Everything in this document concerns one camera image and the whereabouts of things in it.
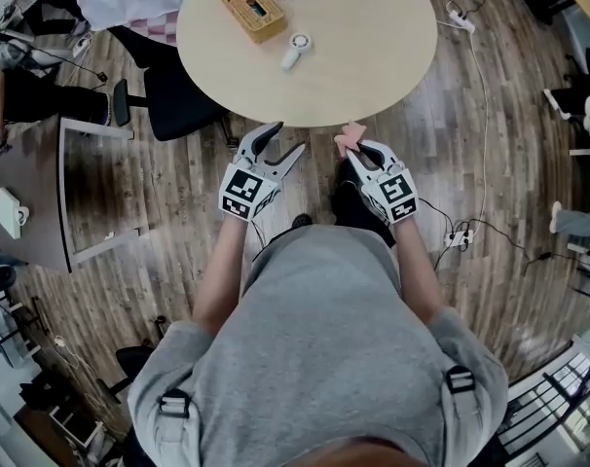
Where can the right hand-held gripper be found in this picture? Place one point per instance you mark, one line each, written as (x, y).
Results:
(392, 192)

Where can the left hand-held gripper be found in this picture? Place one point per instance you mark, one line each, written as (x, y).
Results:
(244, 188)

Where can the pink knitted cloth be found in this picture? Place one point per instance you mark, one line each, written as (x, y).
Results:
(349, 136)

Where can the white handheld fan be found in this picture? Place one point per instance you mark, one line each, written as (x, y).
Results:
(301, 43)

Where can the person's left forearm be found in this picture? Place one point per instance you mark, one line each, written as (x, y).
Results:
(222, 275)

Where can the person's right forearm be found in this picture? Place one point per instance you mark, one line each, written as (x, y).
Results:
(419, 275)

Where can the person's left black shoe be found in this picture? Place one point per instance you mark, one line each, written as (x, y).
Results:
(302, 221)

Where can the black office chair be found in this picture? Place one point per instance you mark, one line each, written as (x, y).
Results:
(178, 100)
(132, 363)

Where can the white power strip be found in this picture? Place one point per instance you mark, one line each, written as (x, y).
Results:
(461, 21)
(458, 237)

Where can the wicker tissue box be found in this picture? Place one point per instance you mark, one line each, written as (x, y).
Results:
(266, 25)

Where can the pink checkered cloth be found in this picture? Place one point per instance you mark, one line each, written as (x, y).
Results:
(154, 29)

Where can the crumpled white paper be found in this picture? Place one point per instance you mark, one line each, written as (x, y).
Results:
(109, 235)

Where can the person's grey t-shirt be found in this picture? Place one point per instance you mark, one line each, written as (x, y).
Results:
(319, 338)

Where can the white power adapter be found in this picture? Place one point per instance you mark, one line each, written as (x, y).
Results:
(82, 46)

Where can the white flat box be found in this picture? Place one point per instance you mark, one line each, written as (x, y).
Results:
(9, 212)

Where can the black metal rack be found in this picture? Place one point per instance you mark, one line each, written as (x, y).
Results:
(524, 421)

